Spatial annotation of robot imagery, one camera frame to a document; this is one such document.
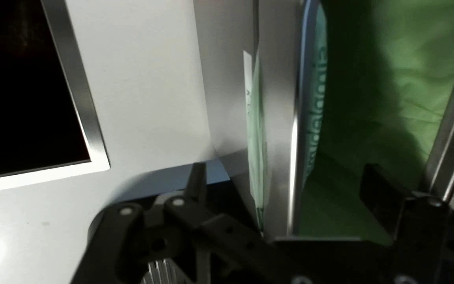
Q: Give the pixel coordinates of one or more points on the green cloth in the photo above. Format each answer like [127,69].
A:
[384,95]

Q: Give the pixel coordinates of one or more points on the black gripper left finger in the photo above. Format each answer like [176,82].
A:
[132,237]

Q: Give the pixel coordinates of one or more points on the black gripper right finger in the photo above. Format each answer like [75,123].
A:
[436,241]

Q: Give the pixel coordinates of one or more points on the silver metal bin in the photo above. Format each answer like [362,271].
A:
[279,104]

